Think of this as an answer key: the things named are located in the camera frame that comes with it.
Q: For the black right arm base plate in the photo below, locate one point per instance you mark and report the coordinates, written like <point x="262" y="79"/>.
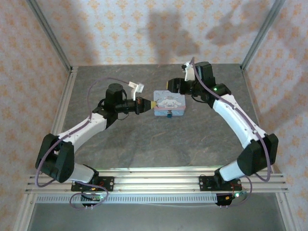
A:
<point x="205" y="184"/>

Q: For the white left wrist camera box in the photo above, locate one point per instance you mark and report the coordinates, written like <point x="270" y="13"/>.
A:
<point x="137" y="87"/>

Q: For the aluminium front rail beam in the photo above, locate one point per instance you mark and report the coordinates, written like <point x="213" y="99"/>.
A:
<point x="156" y="180"/>

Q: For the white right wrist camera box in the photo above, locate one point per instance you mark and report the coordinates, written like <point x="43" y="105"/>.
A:
<point x="188" y="72"/>

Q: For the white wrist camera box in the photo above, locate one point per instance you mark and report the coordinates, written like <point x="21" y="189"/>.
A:
<point x="188" y="72"/>
<point x="137" y="87"/>

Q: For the aluminium side rail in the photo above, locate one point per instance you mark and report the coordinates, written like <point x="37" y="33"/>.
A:
<point x="68" y="96"/>
<point x="252" y="103"/>

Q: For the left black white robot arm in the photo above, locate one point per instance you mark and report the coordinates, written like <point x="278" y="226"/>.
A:
<point x="81" y="130"/>

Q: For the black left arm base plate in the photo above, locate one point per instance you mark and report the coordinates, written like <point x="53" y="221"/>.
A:
<point x="108" y="184"/>

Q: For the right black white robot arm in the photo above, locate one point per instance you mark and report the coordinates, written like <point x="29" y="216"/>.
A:
<point x="231" y="115"/>

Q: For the small circuit board green LED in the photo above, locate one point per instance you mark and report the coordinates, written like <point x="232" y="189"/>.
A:
<point x="237" y="195"/>
<point x="96" y="197"/>

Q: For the aluminium frame post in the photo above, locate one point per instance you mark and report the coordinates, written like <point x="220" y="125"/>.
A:
<point x="49" y="33"/>
<point x="261" y="33"/>

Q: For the cartoon print tin box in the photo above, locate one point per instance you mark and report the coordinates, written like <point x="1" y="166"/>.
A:
<point x="169" y="102"/>

